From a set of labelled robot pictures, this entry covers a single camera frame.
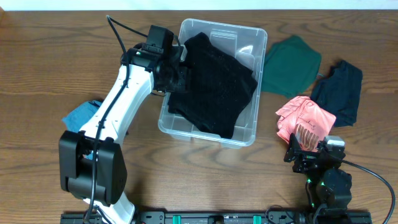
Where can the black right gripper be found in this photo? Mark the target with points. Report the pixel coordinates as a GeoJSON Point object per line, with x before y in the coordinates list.
{"type": "Point", "coordinates": [307, 157]}

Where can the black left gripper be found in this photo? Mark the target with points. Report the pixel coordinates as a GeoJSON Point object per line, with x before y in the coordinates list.
{"type": "Point", "coordinates": [179, 76]}

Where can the coral pink printed shirt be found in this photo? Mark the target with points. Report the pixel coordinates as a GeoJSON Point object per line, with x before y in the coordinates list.
{"type": "Point", "coordinates": [306, 120]}

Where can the black garment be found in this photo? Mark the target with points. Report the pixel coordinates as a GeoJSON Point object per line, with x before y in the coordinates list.
{"type": "Point", "coordinates": [221, 87]}

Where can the dark navy garment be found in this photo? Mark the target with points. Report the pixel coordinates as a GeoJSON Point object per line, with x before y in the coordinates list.
{"type": "Point", "coordinates": [339, 93]}

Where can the dark green garment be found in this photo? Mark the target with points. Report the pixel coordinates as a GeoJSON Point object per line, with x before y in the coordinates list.
{"type": "Point", "coordinates": [290, 67]}

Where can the clear plastic storage bin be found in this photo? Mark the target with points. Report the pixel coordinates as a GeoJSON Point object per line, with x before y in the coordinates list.
{"type": "Point", "coordinates": [248, 46]}

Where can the blue garment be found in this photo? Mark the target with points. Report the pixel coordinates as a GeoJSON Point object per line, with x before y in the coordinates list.
{"type": "Point", "coordinates": [81, 115]}

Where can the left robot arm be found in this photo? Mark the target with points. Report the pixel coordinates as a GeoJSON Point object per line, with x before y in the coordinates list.
{"type": "Point", "coordinates": [92, 166]}

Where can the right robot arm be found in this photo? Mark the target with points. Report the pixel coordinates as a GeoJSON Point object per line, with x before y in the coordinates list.
{"type": "Point", "coordinates": [327, 184]}

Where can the black mounting rail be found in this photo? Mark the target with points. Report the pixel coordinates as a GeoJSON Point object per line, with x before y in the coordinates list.
{"type": "Point", "coordinates": [226, 218]}

